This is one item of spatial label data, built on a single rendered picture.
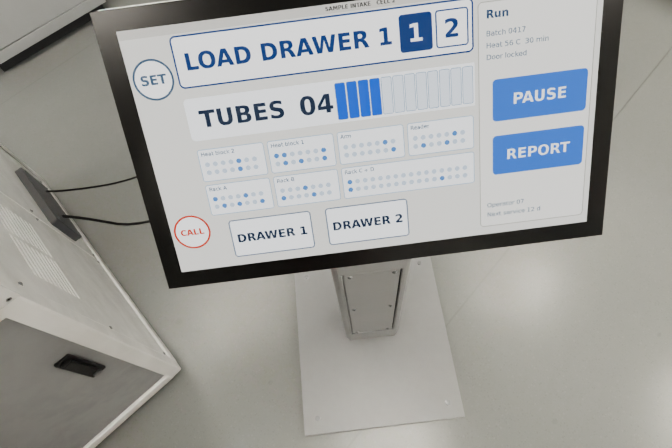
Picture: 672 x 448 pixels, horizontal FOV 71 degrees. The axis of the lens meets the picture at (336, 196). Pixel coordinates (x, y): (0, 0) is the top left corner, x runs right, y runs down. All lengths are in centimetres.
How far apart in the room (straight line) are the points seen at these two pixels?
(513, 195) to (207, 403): 121
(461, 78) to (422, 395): 110
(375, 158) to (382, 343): 102
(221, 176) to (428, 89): 24
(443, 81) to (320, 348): 111
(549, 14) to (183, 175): 41
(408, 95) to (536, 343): 120
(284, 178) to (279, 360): 107
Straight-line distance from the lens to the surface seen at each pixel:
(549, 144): 56
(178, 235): 56
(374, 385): 146
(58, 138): 225
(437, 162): 52
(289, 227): 54
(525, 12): 53
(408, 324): 149
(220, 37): 50
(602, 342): 167
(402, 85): 50
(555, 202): 59
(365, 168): 51
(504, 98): 53
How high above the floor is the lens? 149
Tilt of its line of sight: 61 degrees down
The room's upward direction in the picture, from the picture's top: 8 degrees counter-clockwise
